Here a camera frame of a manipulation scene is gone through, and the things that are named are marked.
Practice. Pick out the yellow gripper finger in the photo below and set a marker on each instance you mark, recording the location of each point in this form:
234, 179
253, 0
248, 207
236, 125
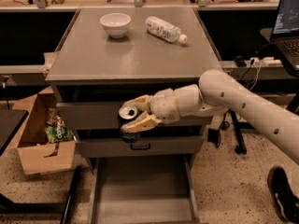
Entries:
142, 103
142, 123

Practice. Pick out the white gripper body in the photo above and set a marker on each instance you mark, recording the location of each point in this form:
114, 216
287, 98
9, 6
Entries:
163, 105

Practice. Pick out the blue pepsi can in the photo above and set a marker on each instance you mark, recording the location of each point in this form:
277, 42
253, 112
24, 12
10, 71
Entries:
127, 114

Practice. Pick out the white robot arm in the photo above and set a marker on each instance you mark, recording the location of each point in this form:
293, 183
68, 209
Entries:
215, 91

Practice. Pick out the grey middle drawer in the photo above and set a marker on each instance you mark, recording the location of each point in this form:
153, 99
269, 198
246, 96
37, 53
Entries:
142, 147

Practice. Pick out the grey drawer cabinet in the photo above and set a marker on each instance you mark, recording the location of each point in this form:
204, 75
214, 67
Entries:
93, 67

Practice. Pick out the grey open bottom drawer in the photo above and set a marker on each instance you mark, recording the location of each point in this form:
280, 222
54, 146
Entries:
143, 190

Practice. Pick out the grey top drawer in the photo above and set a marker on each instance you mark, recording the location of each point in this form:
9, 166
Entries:
90, 115

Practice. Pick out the black power adapter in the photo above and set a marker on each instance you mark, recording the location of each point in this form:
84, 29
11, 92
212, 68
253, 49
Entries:
214, 136

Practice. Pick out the clear plastic water bottle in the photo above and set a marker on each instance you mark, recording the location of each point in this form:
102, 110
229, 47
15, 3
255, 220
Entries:
165, 30

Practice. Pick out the white ceramic bowl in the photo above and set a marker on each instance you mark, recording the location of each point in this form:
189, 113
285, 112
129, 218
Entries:
115, 25

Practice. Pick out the black desk leg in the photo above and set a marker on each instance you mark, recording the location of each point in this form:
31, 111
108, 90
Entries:
240, 147

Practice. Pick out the green snack bag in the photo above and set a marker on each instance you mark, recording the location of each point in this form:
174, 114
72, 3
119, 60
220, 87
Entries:
58, 134

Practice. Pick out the white power strip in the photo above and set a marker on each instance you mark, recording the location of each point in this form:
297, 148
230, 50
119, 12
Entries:
266, 61

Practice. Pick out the brown cardboard box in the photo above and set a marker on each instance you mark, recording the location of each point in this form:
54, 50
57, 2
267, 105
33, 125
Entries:
37, 154

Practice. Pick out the black laptop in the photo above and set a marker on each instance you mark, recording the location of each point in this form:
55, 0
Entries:
285, 33

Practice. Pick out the black sneaker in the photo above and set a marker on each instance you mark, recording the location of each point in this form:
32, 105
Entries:
285, 202

